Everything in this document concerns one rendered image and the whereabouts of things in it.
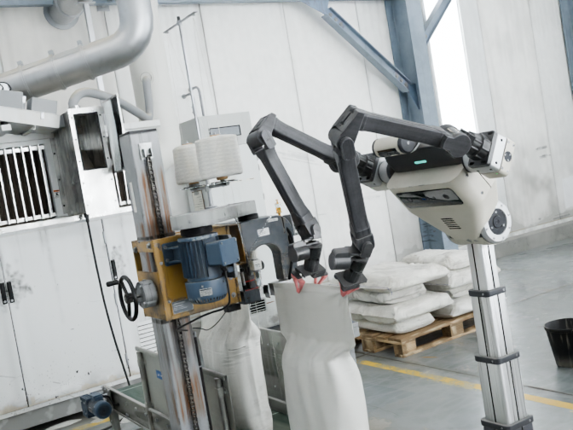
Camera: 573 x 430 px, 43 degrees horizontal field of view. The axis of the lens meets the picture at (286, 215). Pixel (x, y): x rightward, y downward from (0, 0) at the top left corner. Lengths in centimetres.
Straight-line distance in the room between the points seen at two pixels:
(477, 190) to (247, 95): 532
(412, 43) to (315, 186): 203
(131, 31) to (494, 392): 355
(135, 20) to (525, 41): 654
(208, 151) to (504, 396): 143
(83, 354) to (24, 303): 57
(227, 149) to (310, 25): 568
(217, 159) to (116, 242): 298
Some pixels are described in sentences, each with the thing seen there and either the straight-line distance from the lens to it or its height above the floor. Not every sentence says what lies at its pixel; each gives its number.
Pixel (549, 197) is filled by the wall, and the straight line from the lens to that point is 1064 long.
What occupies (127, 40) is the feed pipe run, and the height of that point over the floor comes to 261.
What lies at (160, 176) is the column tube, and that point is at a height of 157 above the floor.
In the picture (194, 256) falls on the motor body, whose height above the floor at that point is 126.
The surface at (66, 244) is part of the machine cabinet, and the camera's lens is 550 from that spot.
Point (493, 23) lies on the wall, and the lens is 1026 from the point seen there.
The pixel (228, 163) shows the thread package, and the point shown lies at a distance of 271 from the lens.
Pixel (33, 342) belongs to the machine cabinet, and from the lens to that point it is 549.
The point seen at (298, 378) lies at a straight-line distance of 281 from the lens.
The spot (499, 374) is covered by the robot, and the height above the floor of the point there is 63.
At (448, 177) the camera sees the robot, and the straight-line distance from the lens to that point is 255.
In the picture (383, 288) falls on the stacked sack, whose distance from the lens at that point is 556.
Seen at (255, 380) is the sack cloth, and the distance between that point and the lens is 332.
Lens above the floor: 149
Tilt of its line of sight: 3 degrees down
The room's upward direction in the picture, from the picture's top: 10 degrees counter-clockwise
